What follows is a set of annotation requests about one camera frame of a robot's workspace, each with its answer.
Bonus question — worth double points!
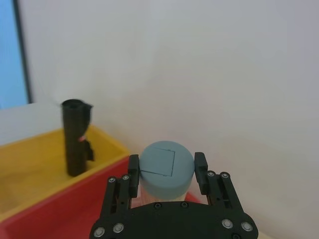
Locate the black rolled tube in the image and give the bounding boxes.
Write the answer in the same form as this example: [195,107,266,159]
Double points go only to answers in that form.
[60,99,96,178]

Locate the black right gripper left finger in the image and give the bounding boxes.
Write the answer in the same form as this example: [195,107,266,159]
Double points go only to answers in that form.
[100,154,141,220]

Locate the red box with yellow inside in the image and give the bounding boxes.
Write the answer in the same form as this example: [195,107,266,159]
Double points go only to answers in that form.
[0,124,131,239]

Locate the blue screen with dark frame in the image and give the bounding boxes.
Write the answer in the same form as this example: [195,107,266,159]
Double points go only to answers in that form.
[0,0,34,111]

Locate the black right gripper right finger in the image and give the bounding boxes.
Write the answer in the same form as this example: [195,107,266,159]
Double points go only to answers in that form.
[193,152,247,218]

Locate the bottle with grey-blue cap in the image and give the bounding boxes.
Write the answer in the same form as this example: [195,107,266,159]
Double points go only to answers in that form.
[131,140,196,209]

